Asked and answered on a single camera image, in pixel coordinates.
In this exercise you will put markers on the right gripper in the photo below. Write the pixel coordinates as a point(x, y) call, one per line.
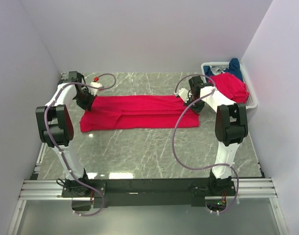
point(199, 109)

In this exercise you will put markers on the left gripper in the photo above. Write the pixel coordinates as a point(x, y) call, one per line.
point(87, 105)

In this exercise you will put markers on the red t shirt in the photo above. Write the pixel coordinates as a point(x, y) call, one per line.
point(132, 111)
point(231, 87)

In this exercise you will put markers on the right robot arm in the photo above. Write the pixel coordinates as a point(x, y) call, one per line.
point(231, 127)

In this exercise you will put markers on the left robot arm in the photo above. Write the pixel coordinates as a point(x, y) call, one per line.
point(56, 130)

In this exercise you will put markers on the red t shirt in basket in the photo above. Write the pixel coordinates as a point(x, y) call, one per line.
point(231, 87)

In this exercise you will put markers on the blue t shirt in basket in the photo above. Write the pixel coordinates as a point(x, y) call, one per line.
point(233, 67)

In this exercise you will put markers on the white plastic laundry basket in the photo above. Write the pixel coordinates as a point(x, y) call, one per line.
point(252, 101)

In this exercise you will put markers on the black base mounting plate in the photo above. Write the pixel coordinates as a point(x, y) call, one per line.
point(149, 192)

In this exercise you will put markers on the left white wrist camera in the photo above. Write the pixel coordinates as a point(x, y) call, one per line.
point(95, 87)

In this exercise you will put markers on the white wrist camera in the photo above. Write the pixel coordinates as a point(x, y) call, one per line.
point(95, 87)
point(183, 93)

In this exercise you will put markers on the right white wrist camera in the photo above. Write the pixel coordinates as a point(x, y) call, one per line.
point(183, 93)

